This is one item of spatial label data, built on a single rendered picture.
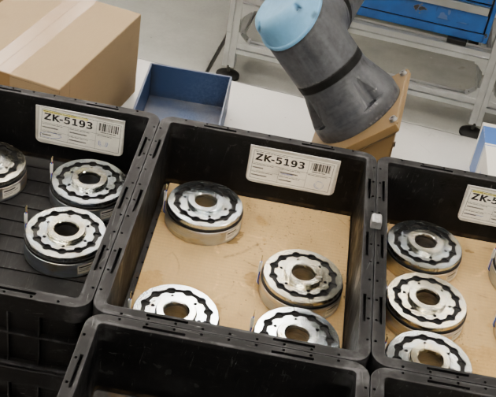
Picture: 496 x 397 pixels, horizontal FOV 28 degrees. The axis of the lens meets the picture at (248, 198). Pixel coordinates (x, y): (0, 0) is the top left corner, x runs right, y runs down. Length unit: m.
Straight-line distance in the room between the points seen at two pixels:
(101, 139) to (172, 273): 0.24
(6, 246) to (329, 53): 0.57
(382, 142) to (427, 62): 2.18
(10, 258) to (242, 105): 0.72
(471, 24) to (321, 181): 1.84
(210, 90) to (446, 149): 0.45
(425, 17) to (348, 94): 1.63
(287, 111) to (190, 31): 1.77
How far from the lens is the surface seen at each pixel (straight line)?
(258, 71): 3.41
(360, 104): 1.54
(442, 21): 3.15
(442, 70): 3.67
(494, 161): 1.69
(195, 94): 1.82
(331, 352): 1.05
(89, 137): 1.39
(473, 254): 1.40
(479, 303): 1.33
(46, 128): 1.41
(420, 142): 1.86
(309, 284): 1.22
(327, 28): 1.53
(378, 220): 1.22
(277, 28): 1.51
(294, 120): 1.83
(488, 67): 3.19
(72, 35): 1.69
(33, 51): 1.63
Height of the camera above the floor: 1.66
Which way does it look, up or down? 37 degrees down
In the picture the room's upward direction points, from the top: 10 degrees clockwise
